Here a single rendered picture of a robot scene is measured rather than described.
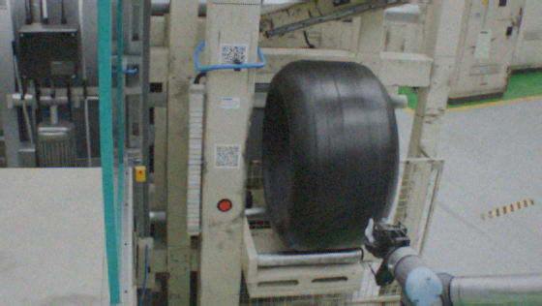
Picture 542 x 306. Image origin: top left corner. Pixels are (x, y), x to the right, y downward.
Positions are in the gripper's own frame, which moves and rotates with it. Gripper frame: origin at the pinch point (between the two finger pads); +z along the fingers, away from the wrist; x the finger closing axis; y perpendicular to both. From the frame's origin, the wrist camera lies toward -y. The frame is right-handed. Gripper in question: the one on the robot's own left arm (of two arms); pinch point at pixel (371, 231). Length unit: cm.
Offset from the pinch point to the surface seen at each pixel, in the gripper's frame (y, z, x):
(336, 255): -19.4, 24.5, 0.1
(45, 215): 12, -11, 80
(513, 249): -96, 156, -167
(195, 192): 0, 30, 43
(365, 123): 25.6, 13.2, -0.2
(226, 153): 12.9, 27.8, 34.4
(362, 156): 17.7, 9.3, 1.2
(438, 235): -93, 177, -123
